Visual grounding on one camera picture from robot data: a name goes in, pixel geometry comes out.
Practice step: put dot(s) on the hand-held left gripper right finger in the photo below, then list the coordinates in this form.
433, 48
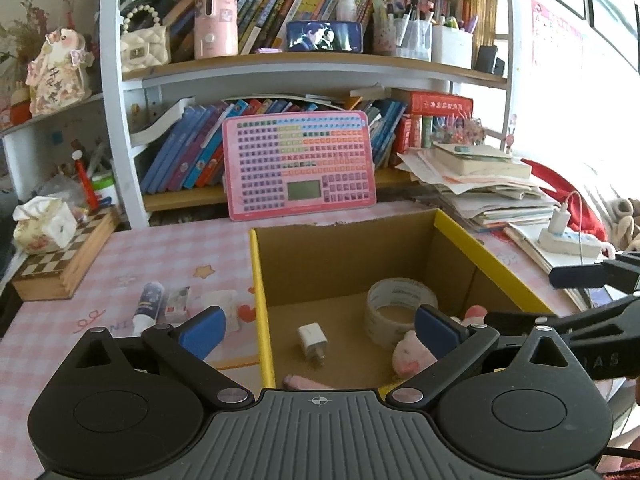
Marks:
440, 332

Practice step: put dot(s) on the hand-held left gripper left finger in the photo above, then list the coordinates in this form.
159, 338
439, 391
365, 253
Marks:
202, 332

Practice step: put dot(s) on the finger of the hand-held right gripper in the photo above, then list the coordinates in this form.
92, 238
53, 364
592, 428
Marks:
580, 276
600, 322

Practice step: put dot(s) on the pink plush toy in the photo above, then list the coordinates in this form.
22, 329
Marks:
410, 355

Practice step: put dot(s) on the small white box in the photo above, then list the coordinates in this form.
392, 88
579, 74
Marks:
222, 300

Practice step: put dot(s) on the grey staple box red label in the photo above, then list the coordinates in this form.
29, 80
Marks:
177, 302

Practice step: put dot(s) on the clear tape roll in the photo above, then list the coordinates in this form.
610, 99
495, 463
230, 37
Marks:
380, 327

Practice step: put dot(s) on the white bottle purple label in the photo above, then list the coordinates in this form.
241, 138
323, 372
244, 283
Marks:
148, 305

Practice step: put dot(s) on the white charger plug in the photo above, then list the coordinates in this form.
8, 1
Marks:
311, 340

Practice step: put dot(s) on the pink lip balm tube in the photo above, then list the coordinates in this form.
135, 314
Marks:
305, 383

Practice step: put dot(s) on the yellow cardboard box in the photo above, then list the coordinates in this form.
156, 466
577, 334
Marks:
325, 265

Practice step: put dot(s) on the white power strip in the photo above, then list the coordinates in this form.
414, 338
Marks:
567, 245

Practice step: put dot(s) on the beige plush toy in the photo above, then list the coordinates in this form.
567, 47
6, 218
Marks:
625, 225

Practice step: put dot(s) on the red cloth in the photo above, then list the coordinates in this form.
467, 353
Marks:
585, 200

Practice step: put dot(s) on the pink checked tablecloth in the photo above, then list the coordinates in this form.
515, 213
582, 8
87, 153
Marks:
150, 250

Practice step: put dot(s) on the stack of papers and books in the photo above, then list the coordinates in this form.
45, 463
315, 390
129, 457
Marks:
480, 185

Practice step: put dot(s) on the wooden chessboard box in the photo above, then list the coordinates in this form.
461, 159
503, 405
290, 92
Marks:
65, 265

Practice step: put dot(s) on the green lidded white jar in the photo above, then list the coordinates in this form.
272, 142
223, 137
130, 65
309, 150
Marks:
105, 190

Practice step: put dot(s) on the red and white stick toy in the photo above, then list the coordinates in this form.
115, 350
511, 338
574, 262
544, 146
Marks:
87, 185

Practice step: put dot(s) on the floral tissue pack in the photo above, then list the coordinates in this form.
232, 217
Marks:
42, 227

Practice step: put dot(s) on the pink keyboard learning tablet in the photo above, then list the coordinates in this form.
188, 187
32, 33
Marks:
300, 165

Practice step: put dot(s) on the red thick dictionary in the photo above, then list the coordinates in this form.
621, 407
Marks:
435, 102

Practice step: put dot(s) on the small black box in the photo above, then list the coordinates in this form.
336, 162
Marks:
486, 59

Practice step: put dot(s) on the white bookshelf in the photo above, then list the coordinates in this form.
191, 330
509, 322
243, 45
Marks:
117, 110

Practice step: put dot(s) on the white pen holder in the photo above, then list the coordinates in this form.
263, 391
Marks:
452, 47

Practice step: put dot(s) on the clear pen holder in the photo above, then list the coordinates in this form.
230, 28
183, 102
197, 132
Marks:
412, 40

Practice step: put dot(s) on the white quilted pearl handbag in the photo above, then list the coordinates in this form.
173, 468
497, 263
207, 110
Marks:
145, 47

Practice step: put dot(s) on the cat figure plaque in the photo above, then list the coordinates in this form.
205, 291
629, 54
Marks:
57, 75

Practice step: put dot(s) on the pink pen cup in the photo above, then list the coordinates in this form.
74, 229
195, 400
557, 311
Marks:
383, 35

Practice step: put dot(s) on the pink cylindrical appliance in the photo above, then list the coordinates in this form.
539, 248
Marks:
215, 20

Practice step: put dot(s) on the smartphone with lit screen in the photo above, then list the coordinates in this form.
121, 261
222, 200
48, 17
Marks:
325, 36

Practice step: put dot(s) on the white plastic bottle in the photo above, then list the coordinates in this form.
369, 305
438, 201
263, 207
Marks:
346, 5

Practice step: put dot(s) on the row of colourful paperback books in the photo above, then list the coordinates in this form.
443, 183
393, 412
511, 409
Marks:
300, 0

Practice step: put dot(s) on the pink wall poster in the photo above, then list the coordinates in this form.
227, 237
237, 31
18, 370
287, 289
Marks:
555, 35

